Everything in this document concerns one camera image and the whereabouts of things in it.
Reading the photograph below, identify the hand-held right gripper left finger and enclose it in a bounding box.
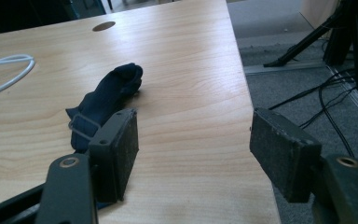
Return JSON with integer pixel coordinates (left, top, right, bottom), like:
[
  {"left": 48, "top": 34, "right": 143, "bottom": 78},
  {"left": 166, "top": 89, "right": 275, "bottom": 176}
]
[{"left": 88, "top": 107, "right": 140, "bottom": 203}]

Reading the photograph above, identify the beige wooden panel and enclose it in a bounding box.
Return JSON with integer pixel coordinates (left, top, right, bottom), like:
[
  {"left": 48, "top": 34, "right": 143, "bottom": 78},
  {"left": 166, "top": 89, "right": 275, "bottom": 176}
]
[{"left": 298, "top": 0, "right": 340, "bottom": 30}]

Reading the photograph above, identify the black strap bundle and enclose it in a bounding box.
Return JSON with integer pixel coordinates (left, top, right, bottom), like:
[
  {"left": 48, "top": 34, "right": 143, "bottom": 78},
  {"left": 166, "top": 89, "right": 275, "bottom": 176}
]
[{"left": 65, "top": 63, "right": 145, "bottom": 154}]

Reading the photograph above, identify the white wire rack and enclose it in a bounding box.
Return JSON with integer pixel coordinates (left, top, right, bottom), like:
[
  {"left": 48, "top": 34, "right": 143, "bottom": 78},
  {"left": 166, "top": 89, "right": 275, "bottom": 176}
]
[{"left": 0, "top": 53, "right": 36, "bottom": 101}]

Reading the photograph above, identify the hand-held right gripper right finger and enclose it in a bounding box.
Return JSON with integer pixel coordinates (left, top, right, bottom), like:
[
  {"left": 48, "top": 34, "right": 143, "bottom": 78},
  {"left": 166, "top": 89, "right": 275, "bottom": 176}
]
[{"left": 249, "top": 107, "right": 323, "bottom": 203}]

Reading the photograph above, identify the black stand leg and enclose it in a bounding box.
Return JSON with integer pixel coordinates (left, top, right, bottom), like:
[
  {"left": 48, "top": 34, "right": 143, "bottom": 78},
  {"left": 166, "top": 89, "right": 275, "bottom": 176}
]
[{"left": 263, "top": 6, "right": 346, "bottom": 68}]

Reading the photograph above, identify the black cabinet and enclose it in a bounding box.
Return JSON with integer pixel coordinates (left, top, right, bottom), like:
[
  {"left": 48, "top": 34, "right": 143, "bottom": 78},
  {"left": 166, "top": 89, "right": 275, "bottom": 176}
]
[{"left": 0, "top": 0, "right": 107, "bottom": 37}]

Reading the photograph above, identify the black floor cable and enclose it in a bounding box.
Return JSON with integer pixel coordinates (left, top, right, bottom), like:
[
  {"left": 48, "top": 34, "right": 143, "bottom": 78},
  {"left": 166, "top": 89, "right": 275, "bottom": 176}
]
[
  {"left": 268, "top": 68, "right": 357, "bottom": 111},
  {"left": 298, "top": 83, "right": 358, "bottom": 158}
]

